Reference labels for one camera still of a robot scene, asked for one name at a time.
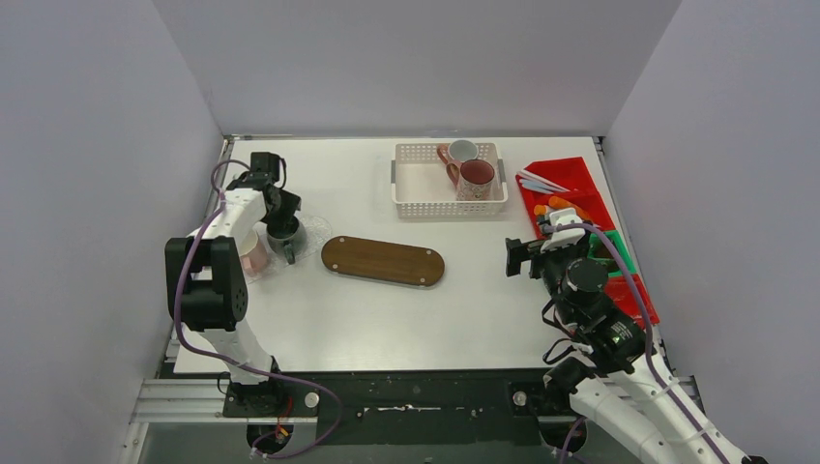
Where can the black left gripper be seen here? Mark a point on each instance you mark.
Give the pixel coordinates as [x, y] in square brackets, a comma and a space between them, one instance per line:
[285, 234]

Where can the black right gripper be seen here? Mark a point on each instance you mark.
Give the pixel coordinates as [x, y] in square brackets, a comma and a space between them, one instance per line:
[519, 251]

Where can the grey-green ceramic mug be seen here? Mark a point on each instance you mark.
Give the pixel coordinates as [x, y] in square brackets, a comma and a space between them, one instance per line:
[287, 239]

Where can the pink mug white inside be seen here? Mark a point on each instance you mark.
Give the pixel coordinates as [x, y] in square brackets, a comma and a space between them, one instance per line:
[253, 255]

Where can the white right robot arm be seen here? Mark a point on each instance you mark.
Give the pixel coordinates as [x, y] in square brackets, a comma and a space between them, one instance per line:
[618, 382]

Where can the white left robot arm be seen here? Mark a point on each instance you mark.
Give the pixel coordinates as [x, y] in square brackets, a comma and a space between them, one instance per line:
[206, 274]

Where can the orange toothpaste tube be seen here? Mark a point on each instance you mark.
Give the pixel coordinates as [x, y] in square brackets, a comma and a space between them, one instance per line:
[558, 203]

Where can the white blue toothbrush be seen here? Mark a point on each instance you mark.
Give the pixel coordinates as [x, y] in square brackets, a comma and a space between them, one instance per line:
[537, 187]

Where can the white pink toothbrush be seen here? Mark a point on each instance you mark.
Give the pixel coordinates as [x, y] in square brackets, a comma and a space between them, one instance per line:
[529, 176]

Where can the red plastic organizer tray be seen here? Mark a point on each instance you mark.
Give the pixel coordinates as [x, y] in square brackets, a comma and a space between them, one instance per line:
[572, 173]

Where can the brown oval wooden tray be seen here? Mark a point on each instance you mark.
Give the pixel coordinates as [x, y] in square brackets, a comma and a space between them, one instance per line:
[383, 261]

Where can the pink ghost pattern mug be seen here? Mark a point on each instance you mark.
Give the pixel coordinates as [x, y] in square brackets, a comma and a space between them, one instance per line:
[472, 179]

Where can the orange-pink mug white inside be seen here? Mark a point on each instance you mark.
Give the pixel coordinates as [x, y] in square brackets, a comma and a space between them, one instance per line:
[454, 154]

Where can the white perforated plastic basket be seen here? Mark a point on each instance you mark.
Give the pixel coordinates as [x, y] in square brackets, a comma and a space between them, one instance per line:
[421, 189]

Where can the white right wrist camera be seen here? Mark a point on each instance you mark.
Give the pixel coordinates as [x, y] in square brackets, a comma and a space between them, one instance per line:
[562, 235]

